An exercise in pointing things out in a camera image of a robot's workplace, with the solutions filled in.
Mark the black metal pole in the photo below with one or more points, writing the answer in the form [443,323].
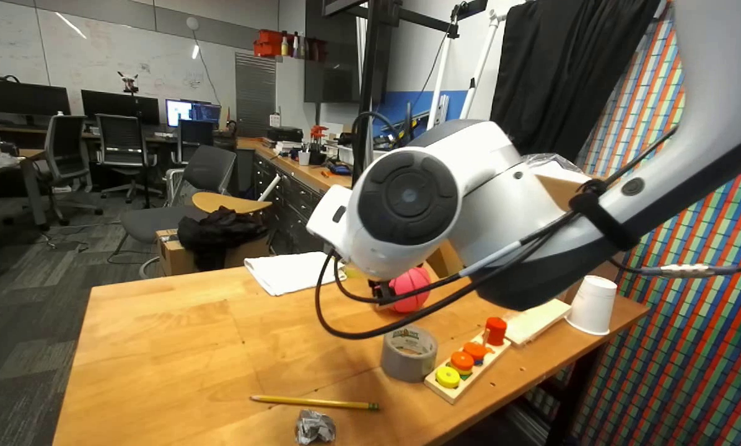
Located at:
[360,82]

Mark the grey duct tape roll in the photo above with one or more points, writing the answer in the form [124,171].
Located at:
[408,369]

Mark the lit computer screen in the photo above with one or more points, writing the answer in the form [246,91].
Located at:
[191,113]

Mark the round wooden stool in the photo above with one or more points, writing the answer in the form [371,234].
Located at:
[223,200]

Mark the crumpled foil ball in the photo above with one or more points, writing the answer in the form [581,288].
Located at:
[312,426]

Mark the black computer monitor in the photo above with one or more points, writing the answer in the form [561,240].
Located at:
[19,100]
[123,104]

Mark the red wooden cylinder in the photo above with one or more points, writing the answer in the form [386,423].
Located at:
[493,329]

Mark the pale flat wooden board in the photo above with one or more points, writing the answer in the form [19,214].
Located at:
[538,319]

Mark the black hanging curtain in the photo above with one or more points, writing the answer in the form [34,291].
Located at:
[568,65]

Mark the pink rubber basketball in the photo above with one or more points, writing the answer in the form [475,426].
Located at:
[413,291]

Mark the white paper cup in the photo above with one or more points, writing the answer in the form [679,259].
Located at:
[592,306]

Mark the grey metal cabinet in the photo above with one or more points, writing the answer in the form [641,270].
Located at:
[257,95]

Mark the grey office chair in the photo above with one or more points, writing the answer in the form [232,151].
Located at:
[208,168]

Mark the blue board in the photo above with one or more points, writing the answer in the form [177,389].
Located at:
[419,103]

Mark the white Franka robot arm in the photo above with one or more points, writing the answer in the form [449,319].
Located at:
[485,198]

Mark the black wall screen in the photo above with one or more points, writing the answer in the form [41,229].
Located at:
[324,74]

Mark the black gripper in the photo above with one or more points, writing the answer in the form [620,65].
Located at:
[383,292]

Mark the black bag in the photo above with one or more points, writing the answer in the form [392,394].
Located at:
[216,236]

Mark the white stand pole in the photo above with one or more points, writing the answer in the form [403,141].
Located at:
[440,82]

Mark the yellow pencil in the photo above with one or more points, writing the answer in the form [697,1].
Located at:
[311,402]

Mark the black office chair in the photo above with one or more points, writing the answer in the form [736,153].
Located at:
[123,140]
[66,150]

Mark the colourful woven pattern backdrop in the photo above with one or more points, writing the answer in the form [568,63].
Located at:
[700,371]

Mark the orange container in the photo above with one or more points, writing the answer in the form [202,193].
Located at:
[268,42]

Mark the wooden office desk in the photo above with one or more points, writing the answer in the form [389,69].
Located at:
[6,161]

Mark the wooden top workbench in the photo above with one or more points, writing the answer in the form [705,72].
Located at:
[304,168]

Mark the white paper sheet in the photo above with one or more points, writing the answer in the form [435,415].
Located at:
[286,272]

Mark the brown cardboard box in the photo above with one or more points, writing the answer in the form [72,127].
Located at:
[563,188]

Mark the wooden crate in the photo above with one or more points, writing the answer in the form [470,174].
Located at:
[172,256]

